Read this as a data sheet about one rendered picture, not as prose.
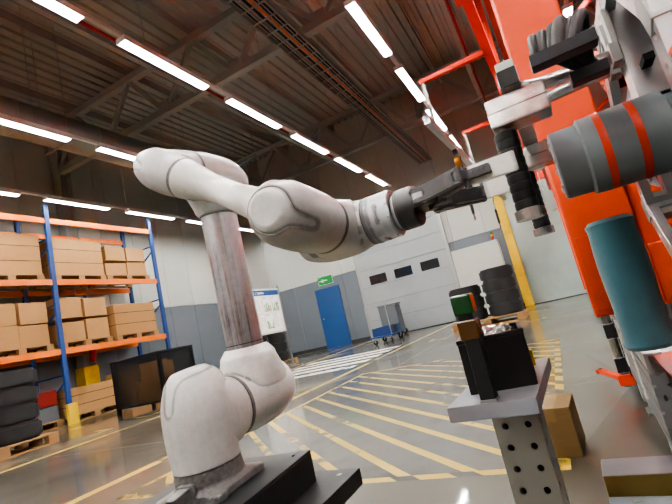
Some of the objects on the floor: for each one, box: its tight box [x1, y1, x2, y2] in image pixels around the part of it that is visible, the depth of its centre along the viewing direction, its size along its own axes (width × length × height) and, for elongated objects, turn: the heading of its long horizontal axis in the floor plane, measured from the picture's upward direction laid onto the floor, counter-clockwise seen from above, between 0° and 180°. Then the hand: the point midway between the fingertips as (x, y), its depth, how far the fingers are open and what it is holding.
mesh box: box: [109, 345, 196, 416], centre depth 829 cm, size 88×127×97 cm
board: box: [252, 285, 303, 368], centre depth 987 cm, size 150×50×195 cm, turn 100°
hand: (514, 171), depth 71 cm, fingers open, 13 cm apart
